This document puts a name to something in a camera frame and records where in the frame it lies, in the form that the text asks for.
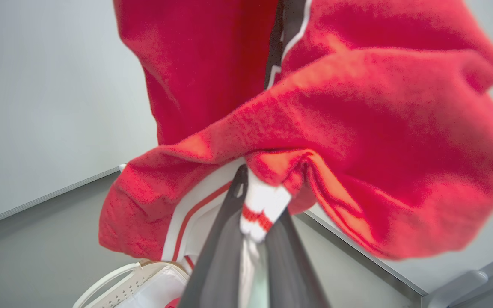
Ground white cloth basket liner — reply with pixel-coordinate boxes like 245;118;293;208
116;265;190;308

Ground red sweatshirt with white trim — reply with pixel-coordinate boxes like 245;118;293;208
98;0;493;262

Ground white laundry basket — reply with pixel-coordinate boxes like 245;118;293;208
73;258;192;308

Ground aluminium wall frame rail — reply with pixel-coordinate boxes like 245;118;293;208
304;210;428;303
0;167;122;232

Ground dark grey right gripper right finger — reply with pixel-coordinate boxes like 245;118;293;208
264;208;331;308

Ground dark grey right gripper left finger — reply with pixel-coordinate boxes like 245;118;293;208
178;164;249;308

